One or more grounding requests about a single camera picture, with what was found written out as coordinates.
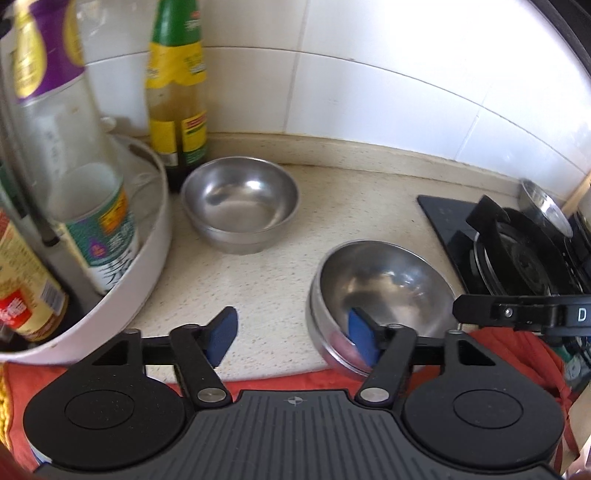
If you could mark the yellow chenille mat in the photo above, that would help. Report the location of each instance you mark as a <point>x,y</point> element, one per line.
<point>4,401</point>

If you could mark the large steel bowl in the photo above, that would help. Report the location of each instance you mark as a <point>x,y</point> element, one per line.
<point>240,198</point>

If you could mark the vinegar bottle yellow cap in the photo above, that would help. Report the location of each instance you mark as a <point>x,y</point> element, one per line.
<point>27,286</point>

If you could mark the black range hood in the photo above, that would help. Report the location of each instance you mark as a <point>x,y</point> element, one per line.
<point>579,27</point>

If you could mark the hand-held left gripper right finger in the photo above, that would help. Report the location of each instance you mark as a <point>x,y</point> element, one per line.
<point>362,337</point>

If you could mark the black gas stove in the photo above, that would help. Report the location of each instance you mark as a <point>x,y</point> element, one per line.
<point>517,263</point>

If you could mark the round steel vessel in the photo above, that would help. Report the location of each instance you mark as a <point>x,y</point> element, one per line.
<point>547,210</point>

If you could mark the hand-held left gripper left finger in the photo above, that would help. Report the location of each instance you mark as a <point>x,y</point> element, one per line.
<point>221,334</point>

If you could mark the clear bottle purple neck label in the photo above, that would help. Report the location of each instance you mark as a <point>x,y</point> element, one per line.
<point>69,138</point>

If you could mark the oil bottle green yellow label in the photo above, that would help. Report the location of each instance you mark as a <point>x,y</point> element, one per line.
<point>178,69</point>

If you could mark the medium steel bowl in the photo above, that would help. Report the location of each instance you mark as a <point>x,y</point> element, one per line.
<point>383,286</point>

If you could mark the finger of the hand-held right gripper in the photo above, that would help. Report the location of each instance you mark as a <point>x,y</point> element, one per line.
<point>473,310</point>

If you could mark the red cloth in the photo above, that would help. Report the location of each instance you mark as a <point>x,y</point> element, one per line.
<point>521,360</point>

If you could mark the white rotating bottle rack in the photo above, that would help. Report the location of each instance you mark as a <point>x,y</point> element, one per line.
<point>138,286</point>

